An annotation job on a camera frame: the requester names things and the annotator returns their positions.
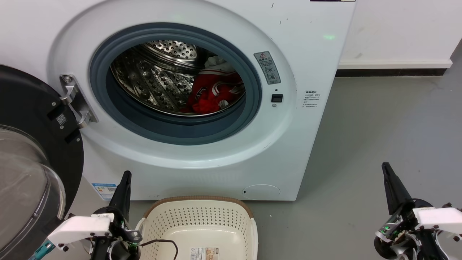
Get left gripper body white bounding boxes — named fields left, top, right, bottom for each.
left=48, top=208, right=143, bottom=251

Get white wall baseboard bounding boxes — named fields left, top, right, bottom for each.
left=336, top=60, right=453, bottom=77

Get grey rubber door gasket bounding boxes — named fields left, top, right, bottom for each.
left=89, top=22, right=262, bottom=146

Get blue energy label sticker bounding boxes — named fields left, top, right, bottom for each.
left=91, top=183, right=118, bottom=201

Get red and white garment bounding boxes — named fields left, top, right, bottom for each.
left=180, top=55, right=246, bottom=114

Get black glass washer door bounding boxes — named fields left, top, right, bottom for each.
left=0, top=64, right=84, bottom=260

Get round white filter cover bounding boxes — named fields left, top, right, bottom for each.
left=242, top=184, right=281, bottom=200

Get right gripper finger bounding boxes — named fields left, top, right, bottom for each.
left=382, top=162, right=402, bottom=216
left=385, top=162, right=414, bottom=211

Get printed food package label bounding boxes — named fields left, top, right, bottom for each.
left=190, top=247, right=220, bottom=260

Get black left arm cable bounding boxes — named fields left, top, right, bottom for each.
left=139, top=239, right=180, bottom=260

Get silver metal door hinge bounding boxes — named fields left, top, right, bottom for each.
left=60, top=74, right=99, bottom=129

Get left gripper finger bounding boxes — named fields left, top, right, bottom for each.
left=121, top=171, right=132, bottom=219
left=108, top=171, right=128, bottom=214

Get cream perforated laundry basket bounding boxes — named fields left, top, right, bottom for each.
left=135, top=196, right=258, bottom=260

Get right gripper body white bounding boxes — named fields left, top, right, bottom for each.
left=375, top=199, right=462, bottom=247

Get white front-load washing machine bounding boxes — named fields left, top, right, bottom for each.
left=0, top=0, right=357, bottom=201

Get small text label sticker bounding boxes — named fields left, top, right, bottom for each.
left=302, top=90, right=319, bottom=109

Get teal left cable connector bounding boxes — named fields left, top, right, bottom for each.
left=29, top=241, right=55, bottom=260

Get grey warning sticker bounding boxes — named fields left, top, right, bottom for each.
left=254, top=51, right=281, bottom=85

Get stainless steel washing machine drum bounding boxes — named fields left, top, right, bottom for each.
left=110, top=40, right=247, bottom=117

